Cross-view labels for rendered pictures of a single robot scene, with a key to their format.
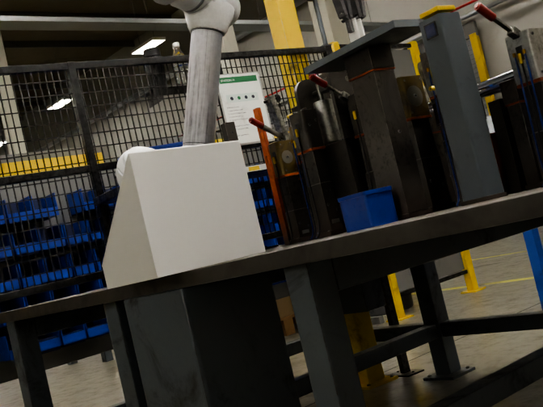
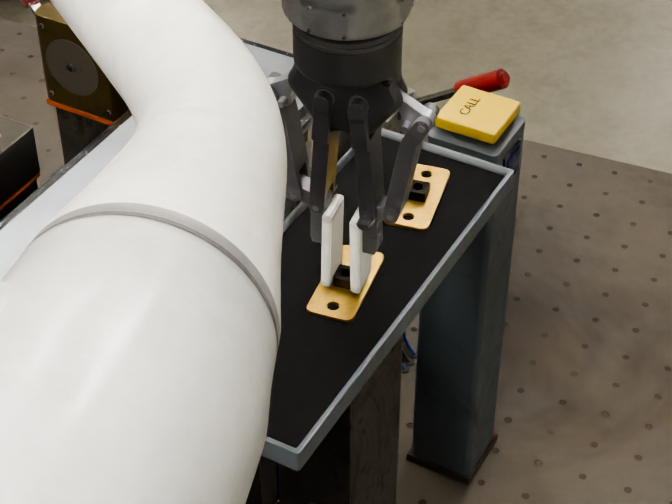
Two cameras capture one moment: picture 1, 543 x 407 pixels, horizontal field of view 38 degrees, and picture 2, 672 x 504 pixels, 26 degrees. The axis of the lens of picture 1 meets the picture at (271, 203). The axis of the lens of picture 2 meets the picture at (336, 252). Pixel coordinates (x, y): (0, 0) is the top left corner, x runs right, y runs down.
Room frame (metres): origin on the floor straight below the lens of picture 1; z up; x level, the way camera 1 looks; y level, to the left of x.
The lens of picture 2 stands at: (2.42, 0.44, 1.92)
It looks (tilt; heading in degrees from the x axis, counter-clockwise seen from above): 40 degrees down; 244
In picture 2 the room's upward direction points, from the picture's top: straight up
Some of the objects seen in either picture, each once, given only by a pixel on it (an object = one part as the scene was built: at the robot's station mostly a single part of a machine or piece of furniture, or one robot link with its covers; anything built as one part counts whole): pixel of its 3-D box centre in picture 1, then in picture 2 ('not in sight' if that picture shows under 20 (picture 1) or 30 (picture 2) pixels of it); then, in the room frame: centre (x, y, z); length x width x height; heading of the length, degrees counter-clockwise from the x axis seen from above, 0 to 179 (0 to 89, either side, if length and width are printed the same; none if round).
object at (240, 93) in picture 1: (243, 108); not in sight; (3.30, 0.02, 1.30); 0.23 x 0.02 x 0.31; 125
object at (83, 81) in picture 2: not in sight; (97, 136); (2.04, -0.98, 0.88); 0.14 x 0.09 x 0.36; 125
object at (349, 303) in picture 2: not in sight; (346, 278); (2.03, -0.32, 1.17); 0.08 x 0.04 x 0.01; 44
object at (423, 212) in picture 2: not in sight; (417, 192); (1.93, -0.39, 1.17); 0.08 x 0.04 x 0.01; 47
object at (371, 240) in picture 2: (347, 23); (383, 224); (2.01, -0.30, 1.23); 0.03 x 0.01 x 0.05; 134
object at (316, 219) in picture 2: not in sight; (310, 208); (2.05, -0.34, 1.23); 0.03 x 0.01 x 0.05; 134
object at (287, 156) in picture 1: (288, 192); not in sight; (2.69, -0.06, 0.87); 0.10 x 0.07 x 0.35; 125
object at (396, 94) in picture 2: not in sight; (347, 70); (2.03, -0.32, 1.36); 0.08 x 0.07 x 0.09; 134
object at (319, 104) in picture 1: (343, 148); not in sight; (2.38, -0.25, 0.94); 0.18 x 0.13 x 0.49; 35
